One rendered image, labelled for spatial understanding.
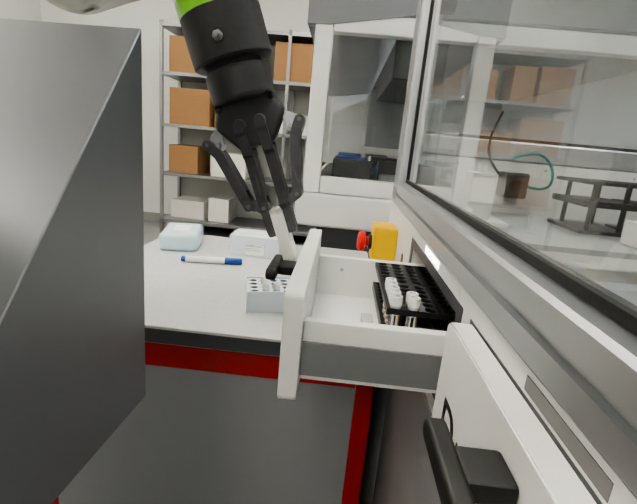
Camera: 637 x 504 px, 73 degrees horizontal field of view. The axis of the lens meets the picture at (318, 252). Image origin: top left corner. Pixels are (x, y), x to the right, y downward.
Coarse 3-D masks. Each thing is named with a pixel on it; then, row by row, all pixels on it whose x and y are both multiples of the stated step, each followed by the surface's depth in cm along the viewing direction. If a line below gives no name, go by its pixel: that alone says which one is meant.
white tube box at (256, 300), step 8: (248, 280) 80; (256, 280) 81; (272, 280) 82; (280, 280) 82; (288, 280) 82; (248, 288) 76; (256, 288) 76; (272, 288) 77; (280, 288) 77; (248, 296) 74; (256, 296) 74; (264, 296) 74; (272, 296) 75; (280, 296) 75; (248, 304) 74; (256, 304) 74; (264, 304) 75; (272, 304) 75; (280, 304) 75
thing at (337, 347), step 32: (320, 256) 64; (320, 288) 65; (352, 288) 64; (320, 320) 41; (352, 320) 56; (320, 352) 41; (352, 352) 40; (384, 352) 40; (416, 352) 40; (384, 384) 41; (416, 384) 41
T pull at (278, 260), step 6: (276, 258) 53; (282, 258) 54; (270, 264) 51; (276, 264) 51; (282, 264) 51; (288, 264) 52; (294, 264) 52; (270, 270) 49; (276, 270) 49; (282, 270) 51; (288, 270) 51; (270, 276) 49; (276, 276) 50
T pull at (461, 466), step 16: (432, 432) 23; (448, 432) 23; (432, 448) 22; (448, 448) 22; (464, 448) 22; (480, 448) 22; (432, 464) 22; (448, 464) 21; (464, 464) 21; (480, 464) 21; (496, 464) 21; (448, 480) 20; (464, 480) 20; (480, 480) 20; (496, 480) 20; (512, 480) 20; (448, 496) 19; (464, 496) 19; (480, 496) 20; (496, 496) 20; (512, 496) 20
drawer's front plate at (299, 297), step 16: (320, 240) 63; (304, 256) 49; (304, 272) 43; (288, 288) 38; (304, 288) 39; (288, 304) 38; (304, 304) 39; (288, 320) 38; (288, 336) 39; (288, 352) 39; (288, 368) 39; (288, 384) 40
